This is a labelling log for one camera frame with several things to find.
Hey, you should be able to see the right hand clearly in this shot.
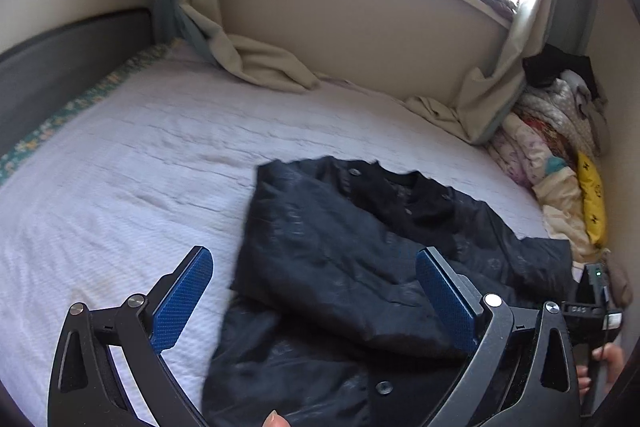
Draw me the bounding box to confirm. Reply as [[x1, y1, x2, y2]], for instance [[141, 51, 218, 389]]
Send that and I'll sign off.
[[576, 343, 625, 398]]

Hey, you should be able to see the black padded jacket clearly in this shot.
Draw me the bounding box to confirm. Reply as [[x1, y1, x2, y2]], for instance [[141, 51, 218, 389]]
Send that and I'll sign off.
[[202, 156, 574, 426]]

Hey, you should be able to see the left hand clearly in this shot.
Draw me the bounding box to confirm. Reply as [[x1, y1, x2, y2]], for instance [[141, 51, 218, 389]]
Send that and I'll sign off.
[[262, 410, 291, 427]]

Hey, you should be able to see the dark grey headboard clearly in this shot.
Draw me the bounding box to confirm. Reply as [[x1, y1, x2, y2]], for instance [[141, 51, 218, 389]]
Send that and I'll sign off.
[[0, 8, 153, 153]]

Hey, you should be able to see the white quilted bed cover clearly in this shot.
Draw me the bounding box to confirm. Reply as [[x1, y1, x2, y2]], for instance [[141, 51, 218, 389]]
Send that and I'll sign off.
[[1, 45, 546, 426]]

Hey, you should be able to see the yellow patterned cloth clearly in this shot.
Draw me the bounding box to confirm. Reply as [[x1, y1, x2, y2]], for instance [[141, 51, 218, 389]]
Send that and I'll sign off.
[[577, 150, 608, 248]]

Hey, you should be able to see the beige curtain right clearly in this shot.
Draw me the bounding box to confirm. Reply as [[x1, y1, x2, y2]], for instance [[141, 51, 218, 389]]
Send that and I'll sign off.
[[403, 0, 566, 146]]

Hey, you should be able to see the floral green bed sheet edge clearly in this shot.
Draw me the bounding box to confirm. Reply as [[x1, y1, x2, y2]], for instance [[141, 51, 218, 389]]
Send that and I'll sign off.
[[0, 39, 181, 184]]

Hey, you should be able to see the pile of folded clothes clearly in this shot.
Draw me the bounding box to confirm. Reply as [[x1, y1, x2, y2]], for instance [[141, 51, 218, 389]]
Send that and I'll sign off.
[[485, 44, 608, 263]]

